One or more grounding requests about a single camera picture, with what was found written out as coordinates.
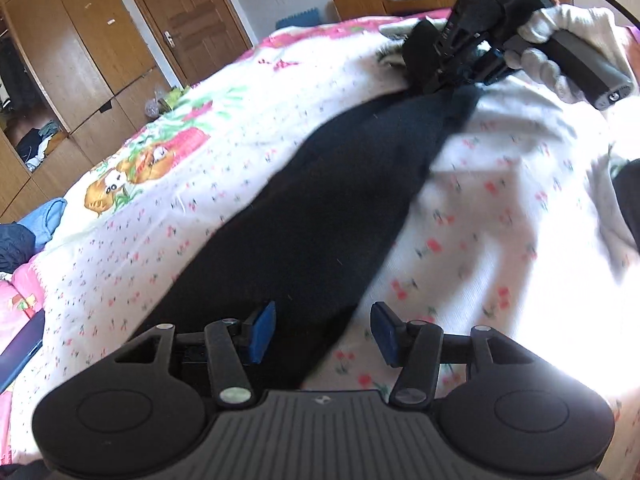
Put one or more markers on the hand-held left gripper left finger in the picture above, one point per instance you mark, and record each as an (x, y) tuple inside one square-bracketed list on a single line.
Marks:
[(261, 334)]

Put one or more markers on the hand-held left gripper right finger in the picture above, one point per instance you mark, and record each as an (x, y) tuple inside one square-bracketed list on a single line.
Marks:
[(382, 332)]

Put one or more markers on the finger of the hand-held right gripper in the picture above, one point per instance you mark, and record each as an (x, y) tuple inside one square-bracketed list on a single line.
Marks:
[(492, 62), (450, 67)]

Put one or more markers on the black pants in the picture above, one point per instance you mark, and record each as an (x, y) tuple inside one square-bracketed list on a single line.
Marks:
[(325, 200)]

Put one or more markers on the person's right hand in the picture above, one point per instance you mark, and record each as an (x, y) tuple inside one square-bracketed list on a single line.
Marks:
[(590, 22)]

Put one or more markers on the grey striped cloth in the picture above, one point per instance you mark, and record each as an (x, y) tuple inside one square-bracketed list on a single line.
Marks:
[(392, 30)]

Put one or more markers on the white printed bed sheet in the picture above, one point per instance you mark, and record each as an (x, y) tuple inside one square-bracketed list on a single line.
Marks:
[(500, 220)]

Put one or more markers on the blue foam mat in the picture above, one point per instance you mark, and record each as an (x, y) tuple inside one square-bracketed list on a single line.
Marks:
[(295, 19)]

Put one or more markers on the dark cloth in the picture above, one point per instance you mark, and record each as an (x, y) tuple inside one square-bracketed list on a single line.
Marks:
[(629, 200)]

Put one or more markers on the light blue cloth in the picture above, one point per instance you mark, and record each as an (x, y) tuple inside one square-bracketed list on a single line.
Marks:
[(45, 220)]

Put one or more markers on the clear plastic bag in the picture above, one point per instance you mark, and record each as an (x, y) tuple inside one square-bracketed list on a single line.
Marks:
[(162, 101)]

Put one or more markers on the wooden door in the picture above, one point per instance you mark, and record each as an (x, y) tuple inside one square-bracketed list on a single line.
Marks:
[(195, 15)]

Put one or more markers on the pile of clothes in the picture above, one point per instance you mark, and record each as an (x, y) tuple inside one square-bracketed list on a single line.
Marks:
[(42, 145)]

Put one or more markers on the wooden wardrobe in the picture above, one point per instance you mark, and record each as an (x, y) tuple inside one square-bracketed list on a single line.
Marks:
[(70, 60)]

